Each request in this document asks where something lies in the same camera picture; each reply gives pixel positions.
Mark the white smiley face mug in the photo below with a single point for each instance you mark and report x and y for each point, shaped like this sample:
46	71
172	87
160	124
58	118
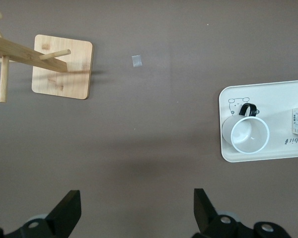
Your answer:
248	134

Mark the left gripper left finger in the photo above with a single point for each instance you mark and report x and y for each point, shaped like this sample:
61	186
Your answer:
62	218

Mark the brown table cover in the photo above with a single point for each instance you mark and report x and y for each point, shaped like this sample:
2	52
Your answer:
149	124

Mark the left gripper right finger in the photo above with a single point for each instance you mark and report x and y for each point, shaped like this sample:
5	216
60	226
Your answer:
206	223

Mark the wooden mug tree stand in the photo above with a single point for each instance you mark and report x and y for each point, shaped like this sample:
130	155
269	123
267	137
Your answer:
62	81

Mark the small clear tape piece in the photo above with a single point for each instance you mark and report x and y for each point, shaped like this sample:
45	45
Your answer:
137	61

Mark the cream rabbit print tray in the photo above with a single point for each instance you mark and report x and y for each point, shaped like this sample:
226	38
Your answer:
275	148

